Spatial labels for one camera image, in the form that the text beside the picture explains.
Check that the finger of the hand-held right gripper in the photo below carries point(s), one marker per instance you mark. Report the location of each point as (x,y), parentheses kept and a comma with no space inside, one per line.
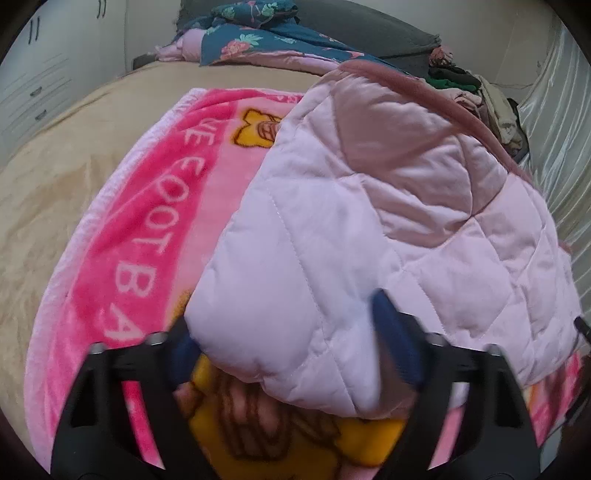
(583,328)

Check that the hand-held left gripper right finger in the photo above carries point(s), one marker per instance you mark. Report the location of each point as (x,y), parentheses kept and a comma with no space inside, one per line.
(401,341)

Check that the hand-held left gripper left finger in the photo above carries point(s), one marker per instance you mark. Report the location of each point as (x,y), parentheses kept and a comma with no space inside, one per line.
(182,355)

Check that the light pink quilted jacket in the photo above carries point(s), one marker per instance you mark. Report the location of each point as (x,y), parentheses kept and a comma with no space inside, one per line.
(369,207)

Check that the pile of clothes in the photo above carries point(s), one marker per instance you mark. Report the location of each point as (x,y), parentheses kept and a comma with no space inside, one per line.
(489,101)

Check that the pink printed fleece blanket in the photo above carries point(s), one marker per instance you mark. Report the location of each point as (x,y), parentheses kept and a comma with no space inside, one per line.
(138,254)

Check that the white satin curtain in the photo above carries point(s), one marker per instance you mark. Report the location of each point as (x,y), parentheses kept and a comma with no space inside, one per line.
(563,115)

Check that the grey headboard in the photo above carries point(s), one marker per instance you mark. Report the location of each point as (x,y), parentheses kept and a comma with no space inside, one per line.
(369,32)

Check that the teal floral quilt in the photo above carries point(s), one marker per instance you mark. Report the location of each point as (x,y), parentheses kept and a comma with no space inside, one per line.
(249,44)

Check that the white wardrobe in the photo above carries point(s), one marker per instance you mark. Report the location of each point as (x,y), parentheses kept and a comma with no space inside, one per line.
(60,60)

